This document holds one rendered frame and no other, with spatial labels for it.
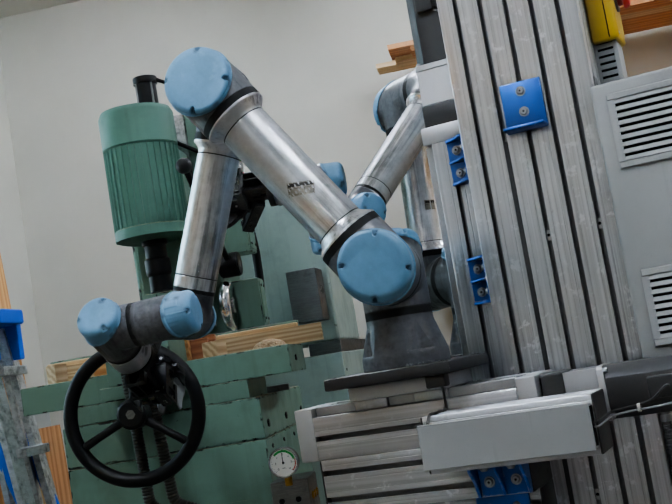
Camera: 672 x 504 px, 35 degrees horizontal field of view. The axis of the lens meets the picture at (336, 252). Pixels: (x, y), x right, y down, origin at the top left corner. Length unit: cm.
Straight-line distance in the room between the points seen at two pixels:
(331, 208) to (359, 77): 315
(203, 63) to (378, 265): 44
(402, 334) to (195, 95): 52
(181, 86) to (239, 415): 82
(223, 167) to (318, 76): 299
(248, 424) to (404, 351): 62
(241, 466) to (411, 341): 66
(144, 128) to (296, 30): 251
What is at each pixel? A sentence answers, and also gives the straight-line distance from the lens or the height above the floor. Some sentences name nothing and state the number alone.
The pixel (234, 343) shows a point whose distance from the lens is 247.
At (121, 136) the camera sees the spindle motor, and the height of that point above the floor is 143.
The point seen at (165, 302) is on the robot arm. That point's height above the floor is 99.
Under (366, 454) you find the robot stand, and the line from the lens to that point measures 183.
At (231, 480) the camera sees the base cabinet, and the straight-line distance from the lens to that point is 233.
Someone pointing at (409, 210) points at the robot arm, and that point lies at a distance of 242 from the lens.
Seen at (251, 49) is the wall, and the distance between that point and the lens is 496.
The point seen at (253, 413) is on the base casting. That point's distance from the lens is 231.
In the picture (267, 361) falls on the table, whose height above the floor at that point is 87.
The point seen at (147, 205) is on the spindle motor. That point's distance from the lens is 247.
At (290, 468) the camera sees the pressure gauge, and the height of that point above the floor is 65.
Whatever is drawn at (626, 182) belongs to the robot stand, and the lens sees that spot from 184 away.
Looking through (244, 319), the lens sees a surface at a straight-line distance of 263.
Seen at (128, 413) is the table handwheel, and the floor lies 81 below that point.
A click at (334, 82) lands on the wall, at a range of 485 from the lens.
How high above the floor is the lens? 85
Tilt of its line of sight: 6 degrees up
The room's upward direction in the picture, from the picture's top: 10 degrees counter-clockwise
